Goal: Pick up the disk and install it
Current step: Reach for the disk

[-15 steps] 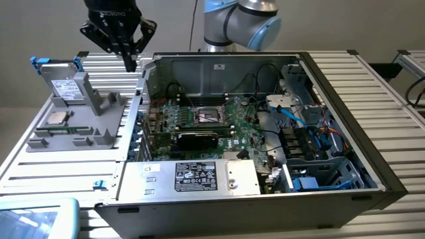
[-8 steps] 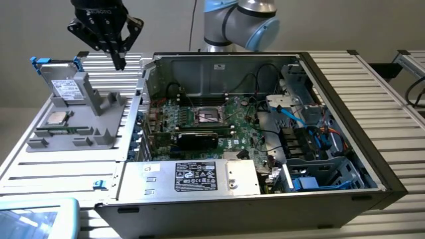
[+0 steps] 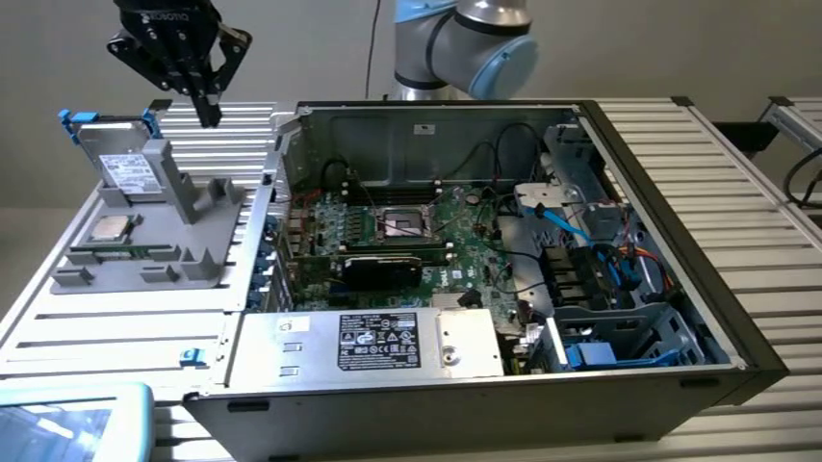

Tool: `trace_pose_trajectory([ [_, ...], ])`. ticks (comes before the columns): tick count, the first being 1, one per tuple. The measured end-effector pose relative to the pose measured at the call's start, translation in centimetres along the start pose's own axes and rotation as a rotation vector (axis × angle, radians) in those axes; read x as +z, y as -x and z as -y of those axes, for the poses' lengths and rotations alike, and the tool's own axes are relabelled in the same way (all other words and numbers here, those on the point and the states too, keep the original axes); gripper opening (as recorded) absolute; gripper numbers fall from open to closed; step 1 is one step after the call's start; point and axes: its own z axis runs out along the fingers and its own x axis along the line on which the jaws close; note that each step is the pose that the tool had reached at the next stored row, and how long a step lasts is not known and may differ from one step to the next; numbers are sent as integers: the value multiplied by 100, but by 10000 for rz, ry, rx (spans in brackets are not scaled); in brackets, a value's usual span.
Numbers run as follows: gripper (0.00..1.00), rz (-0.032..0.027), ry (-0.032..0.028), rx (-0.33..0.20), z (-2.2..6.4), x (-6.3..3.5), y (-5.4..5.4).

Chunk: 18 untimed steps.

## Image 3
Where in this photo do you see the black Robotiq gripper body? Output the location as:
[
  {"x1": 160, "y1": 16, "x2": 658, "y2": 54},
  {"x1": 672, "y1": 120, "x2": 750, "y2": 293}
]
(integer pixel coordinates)
[{"x1": 113, "y1": 0, "x2": 223, "y2": 38}]

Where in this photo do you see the hard disk with blue carrier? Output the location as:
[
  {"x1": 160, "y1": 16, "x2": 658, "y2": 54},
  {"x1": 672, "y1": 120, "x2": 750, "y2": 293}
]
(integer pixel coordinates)
[{"x1": 56, "y1": 108, "x2": 171, "y2": 195}]

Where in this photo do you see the metal disk bay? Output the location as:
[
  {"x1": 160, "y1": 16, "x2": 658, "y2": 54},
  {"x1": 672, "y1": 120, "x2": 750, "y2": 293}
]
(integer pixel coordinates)
[{"x1": 511, "y1": 181, "x2": 628, "y2": 243}]

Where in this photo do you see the silver CPU chip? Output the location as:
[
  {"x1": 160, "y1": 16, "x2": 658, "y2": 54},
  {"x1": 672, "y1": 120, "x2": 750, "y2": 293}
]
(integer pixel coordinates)
[{"x1": 85, "y1": 214, "x2": 145, "y2": 244}]

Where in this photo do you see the grey plastic parts rack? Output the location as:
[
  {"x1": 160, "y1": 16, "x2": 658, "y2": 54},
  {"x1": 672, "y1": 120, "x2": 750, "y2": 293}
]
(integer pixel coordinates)
[{"x1": 49, "y1": 138, "x2": 249, "y2": 296}]

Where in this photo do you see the green RAM stick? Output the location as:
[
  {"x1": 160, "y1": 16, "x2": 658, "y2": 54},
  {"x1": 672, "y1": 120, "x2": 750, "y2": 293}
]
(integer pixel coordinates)
[{"x1": 68, "y1": 244, "x2": 176, "y2": 260}]

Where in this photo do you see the CPU socket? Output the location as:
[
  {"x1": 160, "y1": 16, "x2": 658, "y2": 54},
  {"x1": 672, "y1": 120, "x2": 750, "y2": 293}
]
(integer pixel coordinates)
[{"x1": 371, "y1": 205, "x2": 445, "y2": 243}]

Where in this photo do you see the black graphics card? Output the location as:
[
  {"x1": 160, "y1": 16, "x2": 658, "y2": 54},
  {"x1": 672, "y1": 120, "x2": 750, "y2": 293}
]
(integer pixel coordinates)
[{"x1": 285, "y1": 254, "x2": 427, "y2": 293}]

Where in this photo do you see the green motherboard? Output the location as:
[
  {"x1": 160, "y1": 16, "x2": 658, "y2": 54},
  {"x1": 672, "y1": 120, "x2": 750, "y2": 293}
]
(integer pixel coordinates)
[{"x1": 280, "y1": 184, "x2": 523, "y2": 315}]

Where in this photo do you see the silver case side panel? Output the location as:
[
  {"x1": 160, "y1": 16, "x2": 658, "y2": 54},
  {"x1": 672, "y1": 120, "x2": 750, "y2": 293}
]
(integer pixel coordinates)
[{"x1": 0, "y1": 178, "x2": 247, "y2": 390}]

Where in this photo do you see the blue panel latch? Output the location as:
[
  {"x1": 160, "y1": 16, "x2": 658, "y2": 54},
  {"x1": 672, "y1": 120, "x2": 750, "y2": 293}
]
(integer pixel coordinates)
[{"x1": 177, "y1": 346, "x2": 209, "y2": 370}]

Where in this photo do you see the silver chipset heat sink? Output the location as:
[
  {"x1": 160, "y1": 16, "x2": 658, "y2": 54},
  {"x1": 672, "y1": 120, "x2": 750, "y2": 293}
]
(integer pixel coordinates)
[{"x1": 429, "y1": 292, "x2": 471, "y2": 311}]

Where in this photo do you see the silver power supply unit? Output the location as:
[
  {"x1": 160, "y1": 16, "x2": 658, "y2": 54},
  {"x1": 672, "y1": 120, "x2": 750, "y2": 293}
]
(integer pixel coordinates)
[{"x1": 225, "y1": 308, "x2": 505, "y2": 387}]

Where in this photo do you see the teach pendant with screen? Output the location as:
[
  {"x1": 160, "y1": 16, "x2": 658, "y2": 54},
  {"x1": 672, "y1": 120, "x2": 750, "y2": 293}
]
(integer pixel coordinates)
[{"x1": 0, "y1": 381, "x2": 156, "y2": 462}]

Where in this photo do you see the open black PC case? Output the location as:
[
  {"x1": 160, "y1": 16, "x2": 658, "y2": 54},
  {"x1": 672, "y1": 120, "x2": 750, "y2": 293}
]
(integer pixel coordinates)
[{"x1": 181, "y1": 98, "x2": 791, "y2": 461}]

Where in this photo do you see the grey drive cage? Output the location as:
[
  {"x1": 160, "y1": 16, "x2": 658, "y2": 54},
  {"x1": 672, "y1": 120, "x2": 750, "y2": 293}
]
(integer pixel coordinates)
[{"x1": 525, "y1": 301, "x2": 735, "y2": 375}]

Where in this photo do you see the thin black hanging cable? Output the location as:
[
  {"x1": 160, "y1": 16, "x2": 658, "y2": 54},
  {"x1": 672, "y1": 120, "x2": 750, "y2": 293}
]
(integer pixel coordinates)
[{"x1": 361, "y1": 0, "x2": 381, "y2": 100}]

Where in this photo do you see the black looped wire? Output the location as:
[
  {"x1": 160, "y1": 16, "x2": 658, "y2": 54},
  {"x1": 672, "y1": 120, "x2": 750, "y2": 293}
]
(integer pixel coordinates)
[{"x1": 460, "y1": 121, "x2": 548, "y2": 185}]

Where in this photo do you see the light blue data wire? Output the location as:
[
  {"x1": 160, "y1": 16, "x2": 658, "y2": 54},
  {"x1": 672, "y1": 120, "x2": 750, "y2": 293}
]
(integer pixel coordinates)
[{"x1": 531, "y1": 203, "x2": 594, "y2": 249}]

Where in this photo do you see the dark blue data wire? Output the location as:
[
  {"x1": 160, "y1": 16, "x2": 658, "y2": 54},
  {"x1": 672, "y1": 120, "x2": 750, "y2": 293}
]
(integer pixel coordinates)
[{"x1": 591, "y1": 244, "x2": 638, "y2": 291}]

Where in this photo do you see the orange wire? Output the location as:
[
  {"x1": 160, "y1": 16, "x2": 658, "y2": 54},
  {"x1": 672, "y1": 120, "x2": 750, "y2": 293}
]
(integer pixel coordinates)
[{"x1": 631, "y1": 246, "x2": 670, "y2": 295}]

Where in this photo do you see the aluminium side table frame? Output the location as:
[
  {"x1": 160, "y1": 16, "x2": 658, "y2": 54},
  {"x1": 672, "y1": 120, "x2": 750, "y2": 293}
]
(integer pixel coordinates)
[{"x1": 759, "y1": 95, "x2": 822, "y2": 214}]

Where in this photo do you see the black cable loop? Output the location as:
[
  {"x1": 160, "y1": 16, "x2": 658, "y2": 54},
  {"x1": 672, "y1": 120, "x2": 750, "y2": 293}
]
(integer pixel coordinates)
[{"x1": 782, "y1": 147, "x2": 822, "y2": 209}]

